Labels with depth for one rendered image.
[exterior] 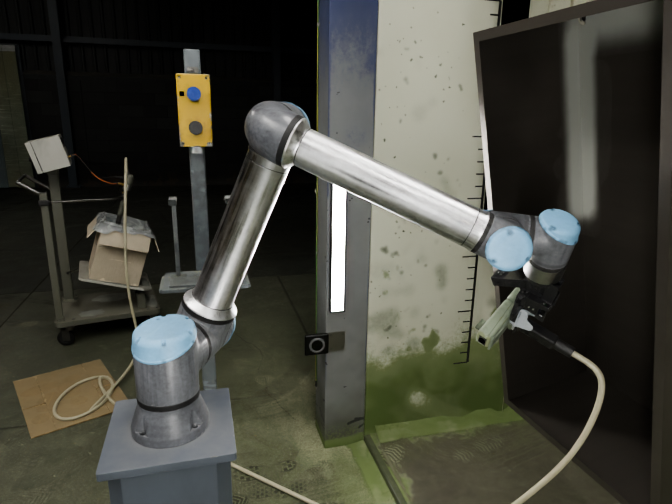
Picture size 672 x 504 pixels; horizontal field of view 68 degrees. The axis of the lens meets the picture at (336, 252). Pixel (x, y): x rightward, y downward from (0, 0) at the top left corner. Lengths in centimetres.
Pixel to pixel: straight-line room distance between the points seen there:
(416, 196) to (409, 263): 109
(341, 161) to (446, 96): 108
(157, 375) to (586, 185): 137
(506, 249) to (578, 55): 85
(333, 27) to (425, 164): 61
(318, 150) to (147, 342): 59
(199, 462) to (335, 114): 124
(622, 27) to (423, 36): 71
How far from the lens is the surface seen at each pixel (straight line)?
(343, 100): 191
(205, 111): 199
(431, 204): 103
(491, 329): 138
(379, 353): 220
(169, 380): 127
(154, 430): 133
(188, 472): 133
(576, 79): 174
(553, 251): 121
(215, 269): 132
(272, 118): 107
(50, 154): 354
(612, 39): 166
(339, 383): 221
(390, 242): 204
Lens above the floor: 141
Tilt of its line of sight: 15 degrees down
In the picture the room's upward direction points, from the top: 1 degrees clockwise
